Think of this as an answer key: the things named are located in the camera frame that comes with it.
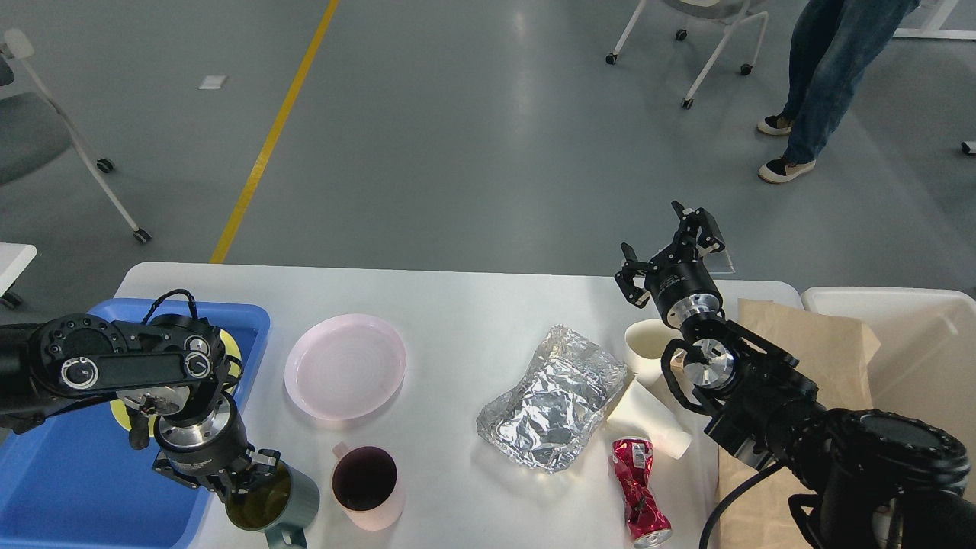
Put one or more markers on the crushed red can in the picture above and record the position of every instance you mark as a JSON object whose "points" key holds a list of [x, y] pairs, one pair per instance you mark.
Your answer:
{"points": [[632, 460]]}

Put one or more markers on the pink mug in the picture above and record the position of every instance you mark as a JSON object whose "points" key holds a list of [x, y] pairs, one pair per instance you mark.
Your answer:
{"points": [[365, 482]]}

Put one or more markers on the yellow plate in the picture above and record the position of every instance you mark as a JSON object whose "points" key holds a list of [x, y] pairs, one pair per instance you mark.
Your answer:
{"points": [[120, 411]]}

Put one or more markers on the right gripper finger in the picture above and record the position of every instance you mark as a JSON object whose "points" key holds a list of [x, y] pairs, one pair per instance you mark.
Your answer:
{"points": [[632, 268], [697, 237]]}

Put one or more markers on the white side table left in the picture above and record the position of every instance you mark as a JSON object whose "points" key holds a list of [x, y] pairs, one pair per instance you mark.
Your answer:
{"points": [[15, 257]]}

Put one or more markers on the green mug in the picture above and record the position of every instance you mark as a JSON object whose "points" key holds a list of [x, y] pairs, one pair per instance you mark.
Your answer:
{"points": [[280, 504]]}

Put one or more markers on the pink plate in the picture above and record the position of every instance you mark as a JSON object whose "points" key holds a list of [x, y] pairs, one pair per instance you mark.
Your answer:
{"points": [[345, 367]]}

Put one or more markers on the white paper on floor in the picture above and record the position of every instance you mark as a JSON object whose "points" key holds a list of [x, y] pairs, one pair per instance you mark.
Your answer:
{"points": [[213, 82]]}

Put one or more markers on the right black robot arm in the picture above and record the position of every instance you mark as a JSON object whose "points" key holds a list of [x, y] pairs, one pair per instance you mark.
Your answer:
{"points": [[874, 479]]}

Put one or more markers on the blue plastic tray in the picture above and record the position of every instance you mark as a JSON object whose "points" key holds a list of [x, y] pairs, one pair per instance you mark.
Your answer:
{"points": [[76, 482]]}

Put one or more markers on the grey chair left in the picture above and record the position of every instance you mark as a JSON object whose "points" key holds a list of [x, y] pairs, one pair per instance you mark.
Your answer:
{"points": [[36, 130]]}

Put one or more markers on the upright white paper cup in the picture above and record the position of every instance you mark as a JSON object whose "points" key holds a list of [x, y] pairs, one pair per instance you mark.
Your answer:
{"points": [[644, 343]]}

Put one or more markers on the brown paper bag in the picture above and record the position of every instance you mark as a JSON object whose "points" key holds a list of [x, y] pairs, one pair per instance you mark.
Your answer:
{"points": [[834, 353]]}

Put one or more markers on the crumpled aluminium foil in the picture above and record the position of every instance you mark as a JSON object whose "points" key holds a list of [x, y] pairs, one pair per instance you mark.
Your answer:
{"points": [[546, 420]]}

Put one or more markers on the lying white paper cup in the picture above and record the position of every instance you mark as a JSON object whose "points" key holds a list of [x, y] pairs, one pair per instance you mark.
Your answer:
{"points": [[640, 414]]}

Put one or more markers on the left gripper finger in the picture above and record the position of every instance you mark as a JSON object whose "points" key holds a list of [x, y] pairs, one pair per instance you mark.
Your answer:
{"points": [[261, 468], [227, 493]]}

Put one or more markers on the white plastic bin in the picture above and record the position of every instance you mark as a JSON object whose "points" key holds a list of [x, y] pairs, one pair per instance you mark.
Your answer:
{"points": [[925, 367]]}

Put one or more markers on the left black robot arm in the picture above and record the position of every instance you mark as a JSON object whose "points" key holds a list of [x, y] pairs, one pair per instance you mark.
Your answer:
{"points": [[172, 373]]}

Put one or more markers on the person in blue jeans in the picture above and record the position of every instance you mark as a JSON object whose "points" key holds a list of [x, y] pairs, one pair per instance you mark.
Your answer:
{"points": [[832, 45]]}

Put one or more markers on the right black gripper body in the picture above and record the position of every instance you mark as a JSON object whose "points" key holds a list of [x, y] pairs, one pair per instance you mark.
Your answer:
{"points": [[683, 290]]}

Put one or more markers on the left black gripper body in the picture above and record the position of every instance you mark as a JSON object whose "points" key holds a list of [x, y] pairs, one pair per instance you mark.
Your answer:
{"points": [[212, 449]]}

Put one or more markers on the white table frame corner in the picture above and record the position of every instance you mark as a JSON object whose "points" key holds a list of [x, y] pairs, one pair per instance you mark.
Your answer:
{"points": [[932, 27]]}

